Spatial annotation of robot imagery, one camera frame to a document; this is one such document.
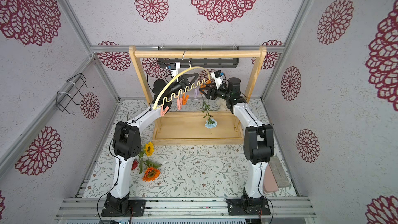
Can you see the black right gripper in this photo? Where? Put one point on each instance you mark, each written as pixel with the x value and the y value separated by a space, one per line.
pixel 213 90

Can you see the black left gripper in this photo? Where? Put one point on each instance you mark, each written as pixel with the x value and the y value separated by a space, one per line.
pixel 183 81

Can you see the yellow clip hanger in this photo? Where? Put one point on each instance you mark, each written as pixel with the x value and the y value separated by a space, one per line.
pixel 160 87

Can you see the light blue carnation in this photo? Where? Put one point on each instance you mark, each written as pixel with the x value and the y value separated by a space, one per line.
pixel 210 122

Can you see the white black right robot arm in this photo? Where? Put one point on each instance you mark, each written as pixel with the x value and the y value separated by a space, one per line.
pixel 258 143

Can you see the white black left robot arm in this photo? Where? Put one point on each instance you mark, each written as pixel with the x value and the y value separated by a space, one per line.
pixel 127 143

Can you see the pink clothes peg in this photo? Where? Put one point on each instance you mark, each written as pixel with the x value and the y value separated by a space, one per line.
pixel 164 110

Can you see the wooden clothes rack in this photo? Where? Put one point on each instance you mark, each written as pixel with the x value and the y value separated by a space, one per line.
pixel 186 128

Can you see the orange artificial flower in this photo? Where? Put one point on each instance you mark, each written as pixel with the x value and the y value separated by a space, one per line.
pixel 151 174

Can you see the pink box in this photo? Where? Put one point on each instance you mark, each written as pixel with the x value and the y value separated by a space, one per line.
pixel 269 182

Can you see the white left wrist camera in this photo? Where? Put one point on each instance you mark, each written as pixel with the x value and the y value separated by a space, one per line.
pixel 173 68

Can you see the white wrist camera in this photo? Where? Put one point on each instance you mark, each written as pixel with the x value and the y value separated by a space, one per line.
pixel 173 68
pixel 217 76

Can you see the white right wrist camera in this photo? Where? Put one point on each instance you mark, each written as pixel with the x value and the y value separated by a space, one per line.
pixel 217 76

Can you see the black wire wall rack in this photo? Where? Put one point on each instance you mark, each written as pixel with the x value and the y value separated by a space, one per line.
pixel 74 88

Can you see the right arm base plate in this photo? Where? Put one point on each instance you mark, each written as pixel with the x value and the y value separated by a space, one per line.
pixel 251 206

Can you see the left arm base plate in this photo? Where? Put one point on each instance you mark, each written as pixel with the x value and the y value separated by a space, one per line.
pixel 123 208

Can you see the aluminium front rail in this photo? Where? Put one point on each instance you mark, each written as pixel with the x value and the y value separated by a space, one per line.
pixel 170 208

